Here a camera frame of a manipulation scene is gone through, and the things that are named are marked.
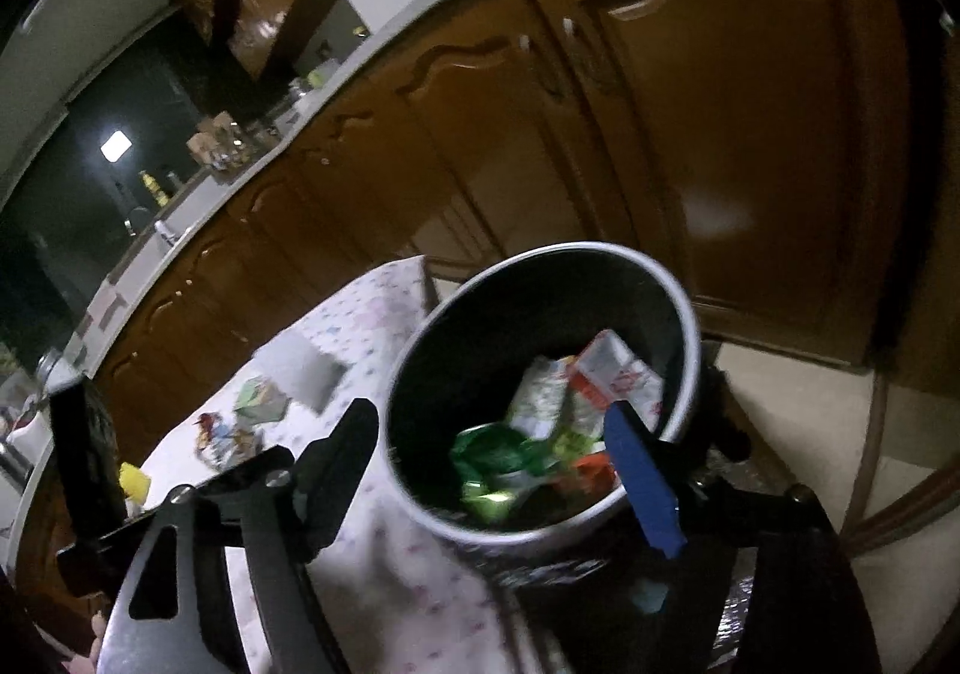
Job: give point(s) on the crumpled white paper ball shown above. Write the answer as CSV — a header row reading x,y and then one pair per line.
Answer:
x,y
217,438

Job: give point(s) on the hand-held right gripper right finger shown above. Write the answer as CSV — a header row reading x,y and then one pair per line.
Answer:
x,y
645,486

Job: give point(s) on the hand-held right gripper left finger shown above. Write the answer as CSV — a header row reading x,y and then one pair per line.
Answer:
x,y
337,471

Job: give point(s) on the floral white cloth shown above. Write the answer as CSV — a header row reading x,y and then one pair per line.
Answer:
x,y
352,322

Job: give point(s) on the dark kitchen window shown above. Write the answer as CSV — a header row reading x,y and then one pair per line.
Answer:
x,y
75,194

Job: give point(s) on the small yellow cup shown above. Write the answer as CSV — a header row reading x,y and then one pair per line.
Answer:
x,y
135,479

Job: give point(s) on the wooden base cabinets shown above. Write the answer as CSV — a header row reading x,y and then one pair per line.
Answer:
x,y
750,119

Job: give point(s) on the white green cup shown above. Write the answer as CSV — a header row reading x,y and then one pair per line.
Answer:
x,y
322,74

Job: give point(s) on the red and white carton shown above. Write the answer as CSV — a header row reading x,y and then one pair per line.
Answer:
x,y
615,374

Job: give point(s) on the white-rimmed black bin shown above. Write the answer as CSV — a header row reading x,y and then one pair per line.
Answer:
x,y
442,374

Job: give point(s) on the crumpled blue white wrapper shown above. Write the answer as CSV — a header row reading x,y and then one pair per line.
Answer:
x,y
262,398

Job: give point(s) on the yellow dish soap bottle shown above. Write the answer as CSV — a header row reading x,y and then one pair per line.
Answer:
x,y
152,188

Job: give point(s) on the person's left hand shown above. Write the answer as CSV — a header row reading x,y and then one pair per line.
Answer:
x,y
86,648

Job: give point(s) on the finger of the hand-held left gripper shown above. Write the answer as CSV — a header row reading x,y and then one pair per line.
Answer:
x,y
82,449

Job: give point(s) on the white foam block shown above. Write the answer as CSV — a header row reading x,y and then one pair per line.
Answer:
x,y
300,367

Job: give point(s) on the white kitchen countertop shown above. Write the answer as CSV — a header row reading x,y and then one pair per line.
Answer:
x,y
187,209

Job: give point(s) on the chrome faucet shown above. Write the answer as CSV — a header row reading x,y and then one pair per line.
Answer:
x,y
135,220

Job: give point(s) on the green wrapper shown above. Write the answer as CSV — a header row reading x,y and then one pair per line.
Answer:
x,y
487,456

